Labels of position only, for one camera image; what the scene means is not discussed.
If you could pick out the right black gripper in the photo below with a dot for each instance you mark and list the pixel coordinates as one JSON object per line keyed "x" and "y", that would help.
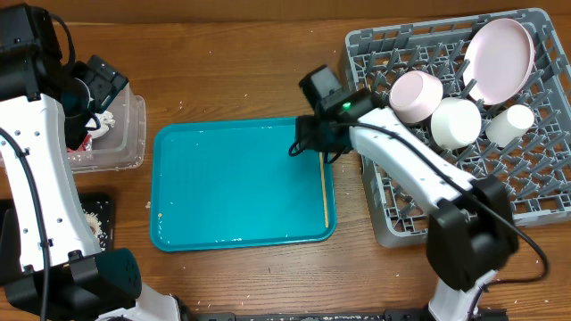
{"x": 310, "y": 139}

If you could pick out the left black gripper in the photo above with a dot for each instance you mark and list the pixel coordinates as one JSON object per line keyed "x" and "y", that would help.
{"x": 106, "y": 81}

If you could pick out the wooden chopstick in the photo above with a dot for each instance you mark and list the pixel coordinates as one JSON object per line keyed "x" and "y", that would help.
{"x": 324, "y": 188}

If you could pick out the white tissue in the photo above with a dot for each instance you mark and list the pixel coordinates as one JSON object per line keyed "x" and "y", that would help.
{"x": 106, "y": 122}

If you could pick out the small pink saucer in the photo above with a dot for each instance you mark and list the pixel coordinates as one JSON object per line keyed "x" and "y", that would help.
{"x": 415, "y": 96}

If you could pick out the white round bowl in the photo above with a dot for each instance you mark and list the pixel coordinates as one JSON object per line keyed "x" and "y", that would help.
{"x": 456, "y": 123}

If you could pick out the rice and food scraps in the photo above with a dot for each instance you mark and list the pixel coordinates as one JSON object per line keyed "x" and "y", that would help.
{"x": 99, "y": 216}

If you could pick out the white paper cup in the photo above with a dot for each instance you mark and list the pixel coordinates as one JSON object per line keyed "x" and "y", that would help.
{"x": 510, "y": 124}

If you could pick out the large pink plate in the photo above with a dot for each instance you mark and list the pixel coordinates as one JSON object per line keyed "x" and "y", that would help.
{"x": 501, "y": 57}

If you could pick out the red snack wrapper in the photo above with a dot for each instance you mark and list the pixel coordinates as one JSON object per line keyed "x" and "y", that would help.
{"x": 86, "y": 145}

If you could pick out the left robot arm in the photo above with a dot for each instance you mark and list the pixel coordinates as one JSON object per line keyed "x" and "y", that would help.
{"x": 56, "y": 267}

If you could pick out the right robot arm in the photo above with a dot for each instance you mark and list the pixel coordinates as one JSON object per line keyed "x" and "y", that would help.
{"x": 471, "y": 231}

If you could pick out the black waste tray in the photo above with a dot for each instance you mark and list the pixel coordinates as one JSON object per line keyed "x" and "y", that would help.
{"x": 10, "y": 236}

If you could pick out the grey dishwasher rack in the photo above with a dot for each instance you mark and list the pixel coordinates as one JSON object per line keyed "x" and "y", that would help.
{"x": 534, "y": 168}

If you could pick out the clear plastic bin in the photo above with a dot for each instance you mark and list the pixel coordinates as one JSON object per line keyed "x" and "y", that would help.
{"x": 125, "y": 142}

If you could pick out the teal plastic tray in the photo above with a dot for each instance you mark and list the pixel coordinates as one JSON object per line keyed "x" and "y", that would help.
{"x": 232, "y": 184}

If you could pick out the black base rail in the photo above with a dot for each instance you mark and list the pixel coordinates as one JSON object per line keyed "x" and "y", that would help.
{"x": 388, "y": 315}

